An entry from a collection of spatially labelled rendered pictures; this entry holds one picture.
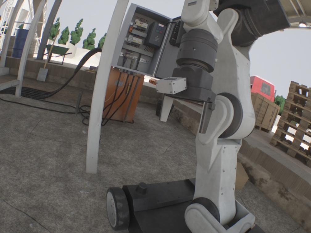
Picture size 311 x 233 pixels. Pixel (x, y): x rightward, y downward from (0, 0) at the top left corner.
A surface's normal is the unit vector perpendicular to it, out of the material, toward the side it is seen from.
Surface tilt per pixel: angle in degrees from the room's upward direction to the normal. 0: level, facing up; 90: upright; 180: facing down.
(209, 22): 80
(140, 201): 45
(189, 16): 84
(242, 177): 90
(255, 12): 111
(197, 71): 84
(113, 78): 90
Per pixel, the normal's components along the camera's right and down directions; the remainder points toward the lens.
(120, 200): 0.35, -0.83
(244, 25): -0.75, 0.48
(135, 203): 0.51, -0.40
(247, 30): -0.56, 0.74
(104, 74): 0.37, 0.18
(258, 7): -0.83, 0.26
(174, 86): 0.69, 0.21
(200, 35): -0.18, 0.00
